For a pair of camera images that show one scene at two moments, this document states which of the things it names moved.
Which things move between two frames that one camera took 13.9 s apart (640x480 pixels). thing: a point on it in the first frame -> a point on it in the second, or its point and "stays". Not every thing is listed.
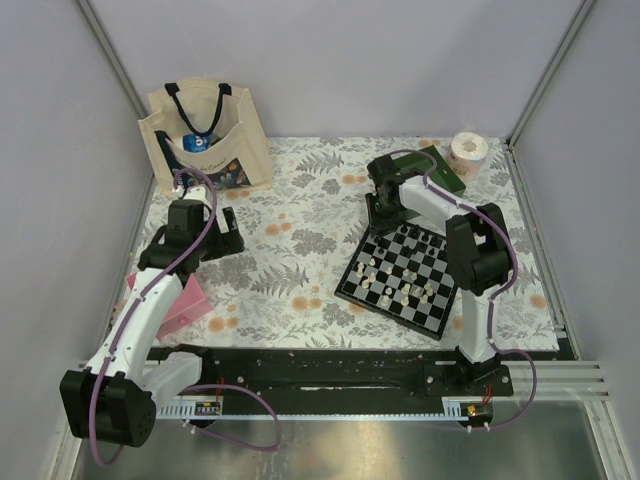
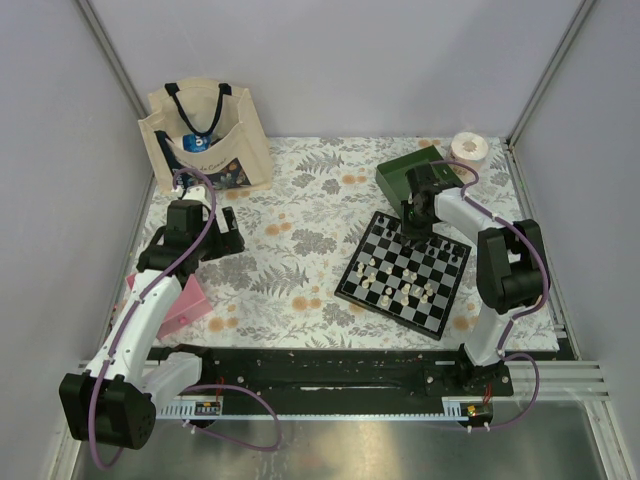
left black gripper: (228, 243) stays
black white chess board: (404, 274) stays
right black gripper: (377, 225) -> (415, 236)
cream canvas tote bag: (239, 158) stays
